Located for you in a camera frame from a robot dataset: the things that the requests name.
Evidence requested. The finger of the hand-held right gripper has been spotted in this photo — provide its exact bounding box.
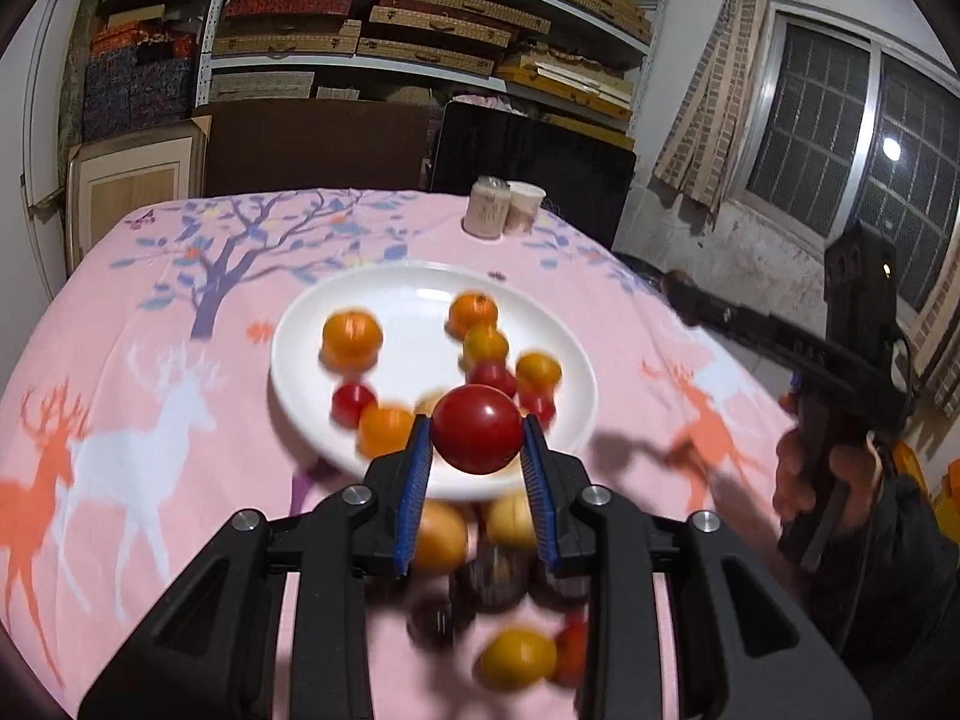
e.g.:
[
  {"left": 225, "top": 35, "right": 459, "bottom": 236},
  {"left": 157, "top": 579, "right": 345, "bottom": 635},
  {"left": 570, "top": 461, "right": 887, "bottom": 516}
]
[{"left": 661, "top": 270, "right": 807, "bottom": 372}]

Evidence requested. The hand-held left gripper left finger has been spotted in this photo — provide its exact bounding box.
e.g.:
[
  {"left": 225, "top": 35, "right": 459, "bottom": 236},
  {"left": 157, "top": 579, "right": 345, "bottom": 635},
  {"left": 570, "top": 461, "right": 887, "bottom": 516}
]
[{"left": 79, "top": 412, "right": 434, "bottom": 720}]

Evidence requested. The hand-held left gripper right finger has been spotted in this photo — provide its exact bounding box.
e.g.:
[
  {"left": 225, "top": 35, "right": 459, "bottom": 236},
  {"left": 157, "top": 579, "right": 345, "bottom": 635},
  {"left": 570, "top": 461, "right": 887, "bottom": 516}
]
[{"left": 521, "top": 412, "right": 875, "bottom": 720}]

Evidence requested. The yellow pepino melon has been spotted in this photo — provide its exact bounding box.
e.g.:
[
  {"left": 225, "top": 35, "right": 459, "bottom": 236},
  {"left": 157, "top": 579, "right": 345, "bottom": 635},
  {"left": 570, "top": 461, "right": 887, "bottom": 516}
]
[
  {"left": 484, "top": 493, "right": 537, "bottom": 550},
  {"left": 411, "top": 501, "right": 471, "bottom": 573}
]

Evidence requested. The dark purple mangosteen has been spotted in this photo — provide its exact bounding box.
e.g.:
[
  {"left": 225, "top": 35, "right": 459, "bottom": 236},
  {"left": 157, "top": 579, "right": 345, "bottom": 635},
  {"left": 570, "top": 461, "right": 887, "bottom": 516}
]
[
  {"left": 407, "top": 592, "right": 470, "bottom": 650},
  {"left": 457, "top": 544, "right": 533, "bottom": 612},
  {"left": 536, "top": 562, "right": 593, "bottom": 605}
]

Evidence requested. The small orange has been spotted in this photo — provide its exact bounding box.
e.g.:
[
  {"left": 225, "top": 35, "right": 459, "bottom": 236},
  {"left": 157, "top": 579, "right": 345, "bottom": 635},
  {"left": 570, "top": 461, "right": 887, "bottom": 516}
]
[
  {"left": 480, "top": 628, "right": 560, "bottom": 693},
  {"left": 461, "top": 322, "right": 511, "bottom": 367},
  {"left": 358, "top": 403, "right": 416, "bottom": 458},
  {"left": 514, "top": 351, "right": 563, "bottom": 393}
]

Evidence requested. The large mandarin orange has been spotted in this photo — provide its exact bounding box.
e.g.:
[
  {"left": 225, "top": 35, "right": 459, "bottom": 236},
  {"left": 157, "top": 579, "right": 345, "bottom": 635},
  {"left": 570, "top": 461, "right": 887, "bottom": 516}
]
[
  {"left": 448, "top": 291, "right": 501, "bottom": 338},
  {"left": 321, "top": 307, "right": 385, "bottom": 370}
]

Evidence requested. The white plate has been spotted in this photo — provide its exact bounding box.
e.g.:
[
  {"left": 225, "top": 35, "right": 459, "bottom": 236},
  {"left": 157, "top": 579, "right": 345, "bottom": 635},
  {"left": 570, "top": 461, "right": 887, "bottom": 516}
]
[{"left": 270, "top": 261, "right": 599, "bottom": 503}]

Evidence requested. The person's right forearm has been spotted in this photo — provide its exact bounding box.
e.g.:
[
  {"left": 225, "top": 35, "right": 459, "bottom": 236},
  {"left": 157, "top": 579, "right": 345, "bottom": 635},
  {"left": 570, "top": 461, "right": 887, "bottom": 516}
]
[{"left": 802, "top": 465, "right": 960, "bottom": 691}]

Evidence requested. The person's right hand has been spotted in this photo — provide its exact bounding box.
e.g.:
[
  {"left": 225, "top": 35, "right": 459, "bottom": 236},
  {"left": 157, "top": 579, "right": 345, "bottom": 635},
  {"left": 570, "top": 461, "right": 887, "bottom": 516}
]
[{"left": 772, "top": 427, "right": 890, "bottom": 541}]

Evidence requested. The black round object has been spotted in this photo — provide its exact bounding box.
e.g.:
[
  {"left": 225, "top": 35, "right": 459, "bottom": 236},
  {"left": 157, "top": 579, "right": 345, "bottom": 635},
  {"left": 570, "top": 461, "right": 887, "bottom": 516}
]
[{"left": 613, "top": 249, "right": 668, "bottom": 290}]

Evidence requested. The barred window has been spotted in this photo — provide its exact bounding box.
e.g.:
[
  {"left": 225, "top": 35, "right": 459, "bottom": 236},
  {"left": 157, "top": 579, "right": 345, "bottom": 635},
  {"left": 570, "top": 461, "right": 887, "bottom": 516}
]
[{"left": 742, "top": 0, "right": 960, "bottom": 316}]

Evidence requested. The brick pattern curtain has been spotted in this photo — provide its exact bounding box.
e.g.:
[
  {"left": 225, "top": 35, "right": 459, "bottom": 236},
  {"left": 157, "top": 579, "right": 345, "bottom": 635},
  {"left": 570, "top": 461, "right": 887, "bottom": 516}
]
[{"left": 652, "top": 0, "right": 773, "bottom": 207}]

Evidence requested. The paper cup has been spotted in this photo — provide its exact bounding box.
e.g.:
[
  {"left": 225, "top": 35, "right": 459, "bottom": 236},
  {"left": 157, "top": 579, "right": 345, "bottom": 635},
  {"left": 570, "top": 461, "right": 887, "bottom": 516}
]
[{"left": 504, "top": 181, "right": 544, "bottom": 235}]

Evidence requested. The black panel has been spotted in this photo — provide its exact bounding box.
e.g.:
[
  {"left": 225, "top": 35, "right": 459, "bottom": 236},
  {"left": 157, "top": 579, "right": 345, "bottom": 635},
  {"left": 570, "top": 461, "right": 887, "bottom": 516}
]
[{"left": 429, "top": 99, "right": 638, "bottom": 252}]

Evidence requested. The pink printed tablecloth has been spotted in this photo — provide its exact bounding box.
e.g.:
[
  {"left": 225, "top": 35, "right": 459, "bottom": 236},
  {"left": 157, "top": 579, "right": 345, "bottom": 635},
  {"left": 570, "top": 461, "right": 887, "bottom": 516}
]
[{"left": 0, "top": 190, "right": 807, "bottom": 720}]

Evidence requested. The pink folded cloth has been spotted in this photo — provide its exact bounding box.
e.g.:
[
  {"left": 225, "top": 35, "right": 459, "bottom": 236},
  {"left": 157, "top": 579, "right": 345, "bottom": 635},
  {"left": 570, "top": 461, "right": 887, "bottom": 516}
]
[{"left": 454, "top": 92, "right": 526, "bottom": 112}]

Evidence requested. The brown board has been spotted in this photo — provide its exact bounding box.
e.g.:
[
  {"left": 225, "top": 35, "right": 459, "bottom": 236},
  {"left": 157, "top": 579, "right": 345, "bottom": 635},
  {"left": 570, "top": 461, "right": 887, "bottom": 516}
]
[{"left": 193, "top": 99, "right": 436, "bottom": 197}]

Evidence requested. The framed picture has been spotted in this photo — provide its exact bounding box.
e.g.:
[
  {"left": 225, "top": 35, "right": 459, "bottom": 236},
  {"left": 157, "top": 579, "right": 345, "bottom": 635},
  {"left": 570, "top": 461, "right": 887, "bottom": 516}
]
[{"left": 66, "top": 116, "right": 211, "bottom": 271}]

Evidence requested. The stack of woven flat boxes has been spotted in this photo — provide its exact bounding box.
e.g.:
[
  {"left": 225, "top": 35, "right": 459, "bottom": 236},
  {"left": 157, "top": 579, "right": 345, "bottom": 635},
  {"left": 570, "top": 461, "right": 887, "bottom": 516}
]
[{"left": 210, "top": 0, "right": 653, "bottom": 128}]

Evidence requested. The stack of patterned boxes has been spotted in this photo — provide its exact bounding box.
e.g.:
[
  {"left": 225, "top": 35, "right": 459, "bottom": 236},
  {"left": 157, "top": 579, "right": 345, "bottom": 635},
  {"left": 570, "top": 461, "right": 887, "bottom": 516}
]
[{"left": 81, "top": 0, "right": 226, "bottom": 142}]

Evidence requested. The white metal shelf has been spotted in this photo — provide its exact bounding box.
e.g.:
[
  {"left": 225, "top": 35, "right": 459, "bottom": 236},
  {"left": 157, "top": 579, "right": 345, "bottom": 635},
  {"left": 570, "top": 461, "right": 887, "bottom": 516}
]
[{"left": 196, "top": 0, "right": 668, "bottom": 136}]

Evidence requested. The white door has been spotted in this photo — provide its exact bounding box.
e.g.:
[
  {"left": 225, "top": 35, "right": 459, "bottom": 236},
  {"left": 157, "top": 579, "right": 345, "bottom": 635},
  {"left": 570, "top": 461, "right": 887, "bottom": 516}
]
[{"left": 21, "top": 0, "right": 91, "bottom": 293}]

